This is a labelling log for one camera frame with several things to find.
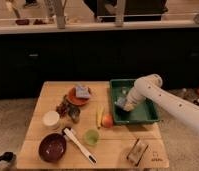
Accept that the green plastic cup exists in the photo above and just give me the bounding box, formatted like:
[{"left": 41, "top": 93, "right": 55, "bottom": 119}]
[{"left": 84, "top": 129, "right": 99, "bottom": 146}]

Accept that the metal spoon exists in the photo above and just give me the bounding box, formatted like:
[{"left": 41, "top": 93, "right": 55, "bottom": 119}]
[{"left": 121, "top": 87, "right": 129, "bottom": 95}]

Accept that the blue grey cloth block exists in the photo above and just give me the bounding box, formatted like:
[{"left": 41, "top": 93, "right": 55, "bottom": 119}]
[{"left": 75, "top": 85, "right": 90, "bottom": 99}]

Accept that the wooden counter ledge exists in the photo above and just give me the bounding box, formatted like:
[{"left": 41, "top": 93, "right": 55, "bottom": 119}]
[{"left": 0, "top": 20, "right": 199, "bottom": 35}]

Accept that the black framed card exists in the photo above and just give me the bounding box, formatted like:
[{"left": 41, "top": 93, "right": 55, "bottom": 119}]
[{"left": 126, "top": 139, "right": 148, "bottom": 166}]

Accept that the dark maroon bowl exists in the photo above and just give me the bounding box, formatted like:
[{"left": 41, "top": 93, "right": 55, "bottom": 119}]
[{"left": 38, "top": 133, "right": 66, "bottom": 163}]

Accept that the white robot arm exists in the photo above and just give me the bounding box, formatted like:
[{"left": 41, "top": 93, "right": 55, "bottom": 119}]
[{"left": 123, "top": 74, "right": 199, "bottom": 135}]

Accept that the black object at floor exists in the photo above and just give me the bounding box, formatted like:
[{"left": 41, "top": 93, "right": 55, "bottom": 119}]
[{"left": 0, "top": 152, "right": 14, "bottom": 162}]

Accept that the yellow banana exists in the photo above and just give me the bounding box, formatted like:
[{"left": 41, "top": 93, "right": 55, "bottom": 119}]
[{"left": 96, "top": 105, "right": 104, "bottom": 129}]

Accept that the orange plate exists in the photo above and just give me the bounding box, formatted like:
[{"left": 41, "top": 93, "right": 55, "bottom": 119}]
[{"left": 67, "top": 87, "right": 89, "bottom": 106}]

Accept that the grey blue sponge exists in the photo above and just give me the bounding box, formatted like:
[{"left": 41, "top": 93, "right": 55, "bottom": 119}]
[{"left": 115, "top": 97, "right": 127, "bottom": 108}]

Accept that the green plastic tray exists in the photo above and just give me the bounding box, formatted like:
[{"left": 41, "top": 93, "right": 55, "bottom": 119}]
[{"left": 110, "top": 79, "right": 160, "bottom": 125}]

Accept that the orange fruit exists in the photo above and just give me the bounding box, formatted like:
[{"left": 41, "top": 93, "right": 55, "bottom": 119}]
[{"left": 102, "top": 115, "right": 113, "bottom": 128}]

